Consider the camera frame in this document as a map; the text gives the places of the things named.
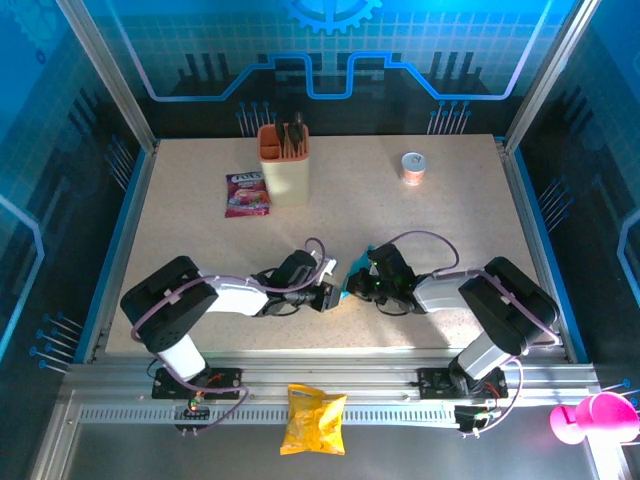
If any magenta candy bag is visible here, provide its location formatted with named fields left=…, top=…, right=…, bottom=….
left=224, top=171, right=272, bottom=219

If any beige utensil holder orange rim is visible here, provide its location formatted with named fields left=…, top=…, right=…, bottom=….
left=257, top=123, right=312, bottom=207

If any yellow chips bag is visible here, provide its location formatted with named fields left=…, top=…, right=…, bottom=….
left=279, top=383, right=349, bottom=457

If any small can orange label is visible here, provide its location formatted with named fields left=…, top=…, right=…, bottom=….
left=400, top=152, right=427, bottom=187

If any right small circuit board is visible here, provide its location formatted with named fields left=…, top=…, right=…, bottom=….
left=454, top=404, right=501, bottom=434

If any pink plastic cup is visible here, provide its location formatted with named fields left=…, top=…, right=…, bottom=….
left=549, top=392, right=640, bottom=445

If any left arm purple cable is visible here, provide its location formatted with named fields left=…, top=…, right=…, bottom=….
left=130, top=237, right=329, bottom=437

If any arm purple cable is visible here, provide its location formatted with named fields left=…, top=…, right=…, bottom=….
left=130, top=237, right=329, bottom=437
left=389, top=230, right=564, bottom=439

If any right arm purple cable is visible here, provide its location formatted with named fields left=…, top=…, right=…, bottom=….
left=389, top=230, right=564, bottom=439

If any aluminium front frame rail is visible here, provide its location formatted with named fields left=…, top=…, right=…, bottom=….
left=67, top=349, right=599, bottom=401

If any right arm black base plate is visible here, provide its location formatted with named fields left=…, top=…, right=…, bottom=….
left=417, top=367, right=509, bottom=401

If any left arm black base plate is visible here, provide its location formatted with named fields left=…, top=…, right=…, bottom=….
left=151, top=367, right=245, bottom=401

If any slotted grey cable duct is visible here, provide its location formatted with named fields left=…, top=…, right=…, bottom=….
left=79, top=405, right=461, bottom=426

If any right aluminium corner post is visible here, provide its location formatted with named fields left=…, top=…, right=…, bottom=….
left=504, top=0, right=601, bottom=151

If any aluminium corner post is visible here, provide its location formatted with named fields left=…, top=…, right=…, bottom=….
left=54, top=0, right=159, bottom=154
left=504, top=0, right=601, bottom=151

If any left aluminium corner post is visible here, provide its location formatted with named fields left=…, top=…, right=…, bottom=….
left=54, top=0, right=159, bottom=154

